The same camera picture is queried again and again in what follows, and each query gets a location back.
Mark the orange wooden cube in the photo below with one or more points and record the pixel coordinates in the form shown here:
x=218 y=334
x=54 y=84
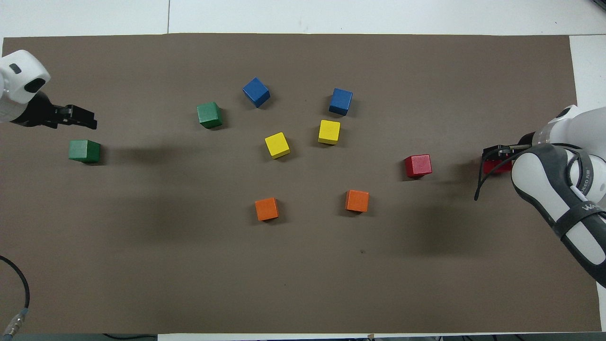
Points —
x=357 y=201
x=266 y=209

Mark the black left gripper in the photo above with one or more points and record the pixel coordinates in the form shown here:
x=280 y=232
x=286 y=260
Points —
x=38 y=113

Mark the blue wooden cube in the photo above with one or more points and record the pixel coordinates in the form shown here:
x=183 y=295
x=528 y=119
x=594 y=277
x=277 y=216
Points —
x=256 y=92
x=341 y=101

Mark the green wooden cube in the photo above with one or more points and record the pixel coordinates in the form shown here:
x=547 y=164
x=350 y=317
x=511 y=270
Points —
x=209 y=115
x=84 y=151

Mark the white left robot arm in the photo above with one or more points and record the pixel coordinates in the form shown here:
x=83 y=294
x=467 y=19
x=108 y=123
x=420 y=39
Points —
x=16 y=83

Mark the brown paper table mat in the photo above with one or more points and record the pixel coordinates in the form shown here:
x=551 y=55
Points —
x=303 y=274

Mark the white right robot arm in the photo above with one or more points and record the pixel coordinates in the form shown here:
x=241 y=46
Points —
x=563 y=189

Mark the red wooden cube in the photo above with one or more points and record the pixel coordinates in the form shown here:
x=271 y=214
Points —
x=418 y=166
x=499 y=169

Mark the yellow wooden cube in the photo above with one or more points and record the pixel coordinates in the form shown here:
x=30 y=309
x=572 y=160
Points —
x=329 y=132
x=277 y=145

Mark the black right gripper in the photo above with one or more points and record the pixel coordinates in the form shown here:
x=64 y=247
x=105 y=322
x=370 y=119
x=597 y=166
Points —
x=524 y=140

